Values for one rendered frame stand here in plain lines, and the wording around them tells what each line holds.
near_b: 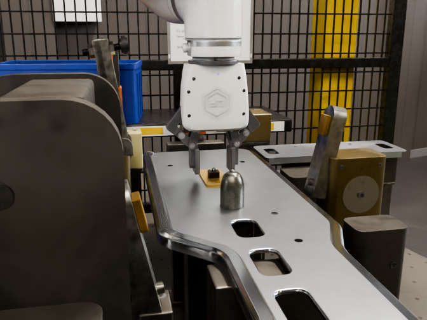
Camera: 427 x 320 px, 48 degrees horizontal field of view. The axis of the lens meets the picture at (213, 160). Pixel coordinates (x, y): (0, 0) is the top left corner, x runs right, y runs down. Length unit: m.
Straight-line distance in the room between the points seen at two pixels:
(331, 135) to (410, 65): 4.15
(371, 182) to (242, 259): 0.32
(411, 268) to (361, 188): 0.49
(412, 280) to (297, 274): 0.70
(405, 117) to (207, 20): 4.29
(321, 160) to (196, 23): 0.27
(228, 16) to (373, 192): 0.34
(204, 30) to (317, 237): 0.32
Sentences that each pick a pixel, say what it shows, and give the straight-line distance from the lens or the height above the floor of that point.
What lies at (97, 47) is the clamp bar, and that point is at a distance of 0.69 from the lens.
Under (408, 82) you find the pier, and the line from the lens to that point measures 4.86.
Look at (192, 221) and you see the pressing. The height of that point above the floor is 1.00.
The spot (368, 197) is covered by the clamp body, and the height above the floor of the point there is 0.98.
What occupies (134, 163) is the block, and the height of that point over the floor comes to 1.01.
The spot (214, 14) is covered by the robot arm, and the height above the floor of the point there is 1.25.
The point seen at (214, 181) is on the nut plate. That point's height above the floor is 1.00.
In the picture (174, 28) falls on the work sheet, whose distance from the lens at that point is 1.26.
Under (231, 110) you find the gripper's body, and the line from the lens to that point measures 0.71.
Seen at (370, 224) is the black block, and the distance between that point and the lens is 0.64.
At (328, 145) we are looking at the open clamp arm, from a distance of 0.72.
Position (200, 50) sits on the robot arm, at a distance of 0.69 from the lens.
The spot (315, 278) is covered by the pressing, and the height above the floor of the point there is 1.00.
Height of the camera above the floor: 1.22
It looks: 15 degrees down
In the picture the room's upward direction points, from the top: straight up
